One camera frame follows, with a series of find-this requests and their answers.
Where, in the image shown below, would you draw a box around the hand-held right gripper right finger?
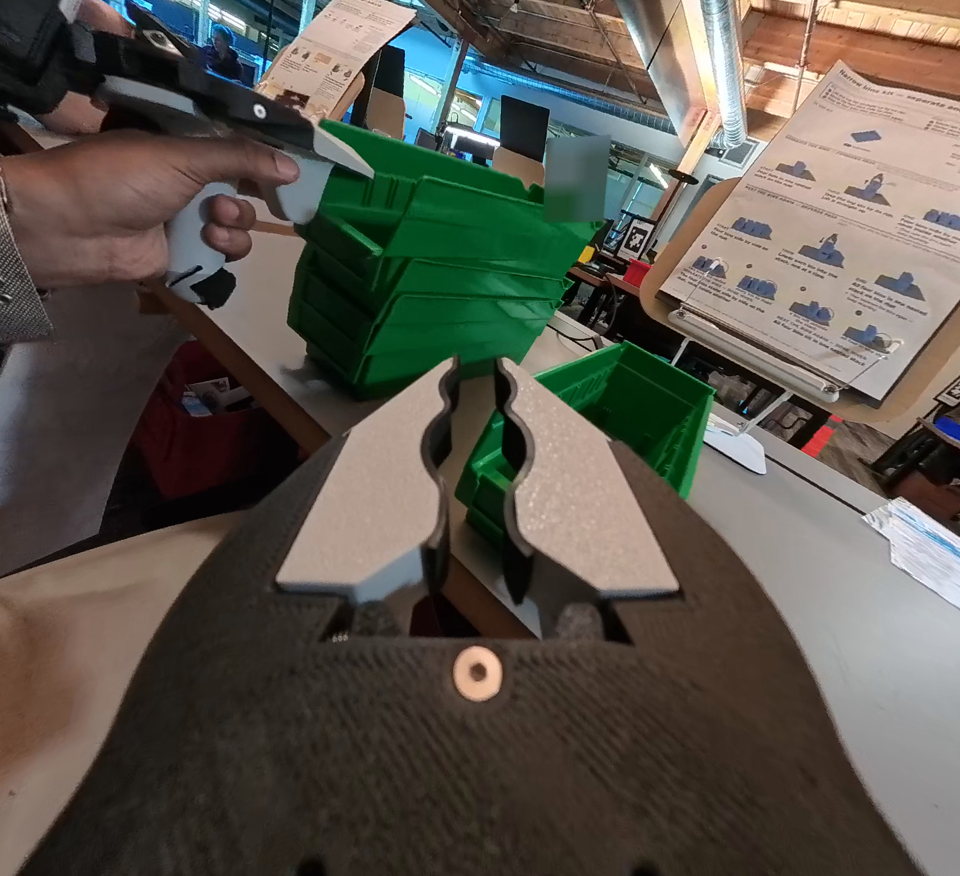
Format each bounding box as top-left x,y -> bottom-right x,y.
493,358 -> 681,640

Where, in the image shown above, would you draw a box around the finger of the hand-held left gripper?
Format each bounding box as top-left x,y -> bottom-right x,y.
309,122 -> 378,181

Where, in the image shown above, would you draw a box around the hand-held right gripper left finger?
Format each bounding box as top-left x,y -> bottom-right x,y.
274,356 -> 462,605

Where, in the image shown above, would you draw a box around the green plastic bin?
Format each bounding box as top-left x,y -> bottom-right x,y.
287,261 -> 567,403
311,118 -> 605,269
296,216 -> 575,314
455,341 -> 717,541

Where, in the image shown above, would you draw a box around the grey desk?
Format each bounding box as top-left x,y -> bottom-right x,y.
138,246 -> 960,876

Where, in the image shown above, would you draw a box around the person's left hand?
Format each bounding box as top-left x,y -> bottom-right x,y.
0,132 -> 303,289

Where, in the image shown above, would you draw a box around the beige stand with black sheet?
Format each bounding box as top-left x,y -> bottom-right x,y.
366,45 -> 408,142
491,94 -> 552,190

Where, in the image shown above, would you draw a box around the instruction sheet with tan figures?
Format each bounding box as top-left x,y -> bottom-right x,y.
258,0 -> 418,108

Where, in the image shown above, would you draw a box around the red storage box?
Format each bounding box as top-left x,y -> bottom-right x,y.
133,339 -> 305,503

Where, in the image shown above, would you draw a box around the white blue printed leaflet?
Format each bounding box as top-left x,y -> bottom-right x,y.
862,497 -> 960,601

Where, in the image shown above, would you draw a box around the black floor lamp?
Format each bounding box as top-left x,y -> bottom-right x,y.
666,169 -> 702,220

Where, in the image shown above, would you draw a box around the instruction sheet with blue figures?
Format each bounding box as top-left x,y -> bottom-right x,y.
660,60 -> 960,400

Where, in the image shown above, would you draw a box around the rectangular silver air duct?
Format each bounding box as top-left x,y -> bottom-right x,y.
573,0 -> 710,142

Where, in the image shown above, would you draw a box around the round silver ventilation duct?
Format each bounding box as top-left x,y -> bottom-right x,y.
684,0 -> 753,151

